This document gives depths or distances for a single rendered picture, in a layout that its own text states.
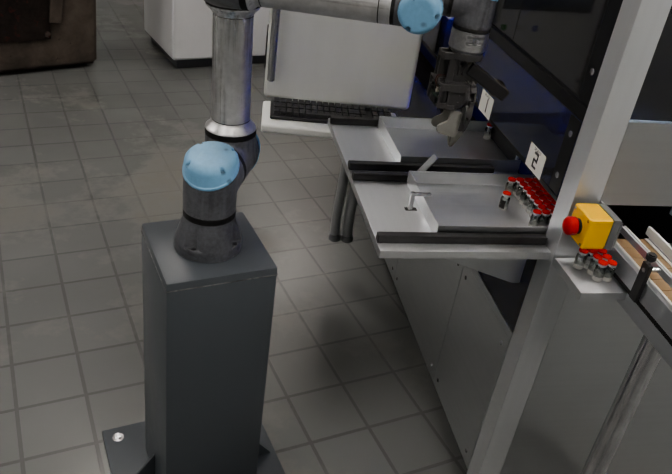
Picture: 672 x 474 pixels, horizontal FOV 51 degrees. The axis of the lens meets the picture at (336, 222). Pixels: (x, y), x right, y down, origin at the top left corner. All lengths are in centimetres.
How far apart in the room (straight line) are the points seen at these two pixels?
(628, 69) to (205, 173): 86
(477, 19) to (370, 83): 103
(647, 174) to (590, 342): 47
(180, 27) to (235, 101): 328
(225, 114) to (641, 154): 89
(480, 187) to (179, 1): 325
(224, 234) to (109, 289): 130
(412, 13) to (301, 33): 110
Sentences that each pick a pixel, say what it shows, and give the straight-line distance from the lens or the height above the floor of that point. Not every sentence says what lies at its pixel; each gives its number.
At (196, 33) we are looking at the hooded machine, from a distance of 489.
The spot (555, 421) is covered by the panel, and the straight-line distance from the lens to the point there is 206.
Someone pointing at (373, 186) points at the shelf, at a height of 88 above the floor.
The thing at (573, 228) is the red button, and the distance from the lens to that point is 154.
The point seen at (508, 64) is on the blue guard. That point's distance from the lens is 193.
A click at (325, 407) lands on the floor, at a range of 238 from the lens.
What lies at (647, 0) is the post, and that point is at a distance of 148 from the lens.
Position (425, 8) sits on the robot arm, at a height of 140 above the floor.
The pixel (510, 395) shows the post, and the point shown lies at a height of 45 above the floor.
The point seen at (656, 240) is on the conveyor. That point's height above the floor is 96.
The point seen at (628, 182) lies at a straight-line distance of 164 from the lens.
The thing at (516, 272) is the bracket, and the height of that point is 76.
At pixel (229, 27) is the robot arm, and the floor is 126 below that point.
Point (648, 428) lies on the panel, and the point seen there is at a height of 30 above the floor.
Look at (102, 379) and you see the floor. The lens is 246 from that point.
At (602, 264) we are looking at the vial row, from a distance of 160.
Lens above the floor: 170
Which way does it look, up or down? 31 degrees down
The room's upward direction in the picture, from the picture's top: 8 degrees clockwise
